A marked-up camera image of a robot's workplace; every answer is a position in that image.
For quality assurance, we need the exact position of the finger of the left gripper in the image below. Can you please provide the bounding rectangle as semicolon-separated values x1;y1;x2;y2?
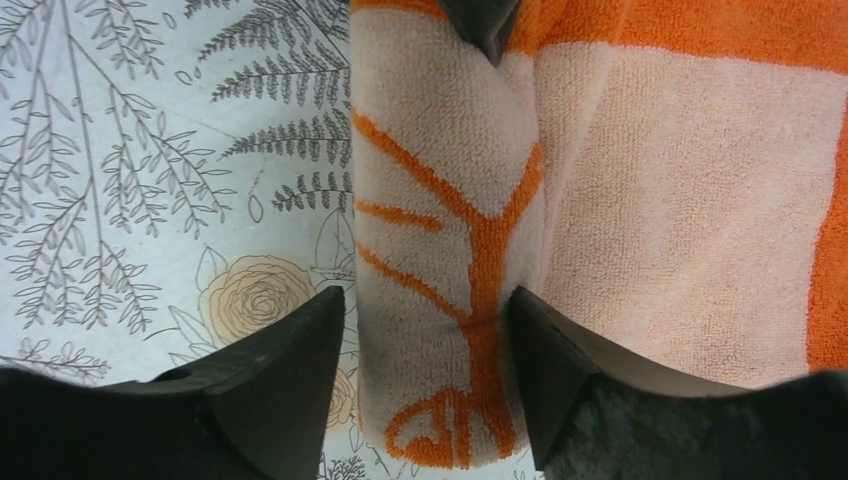
437;0;521;67

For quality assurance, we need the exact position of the floral table mat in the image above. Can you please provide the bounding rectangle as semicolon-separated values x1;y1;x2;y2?
0;0;551;480

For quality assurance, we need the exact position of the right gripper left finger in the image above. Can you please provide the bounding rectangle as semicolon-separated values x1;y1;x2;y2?
1;287;345;479

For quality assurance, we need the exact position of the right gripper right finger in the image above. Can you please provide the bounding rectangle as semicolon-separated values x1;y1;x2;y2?
507;288;847;479

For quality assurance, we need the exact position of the orange cartoon towel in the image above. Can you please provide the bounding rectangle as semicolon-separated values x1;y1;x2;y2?
350;1;847;468

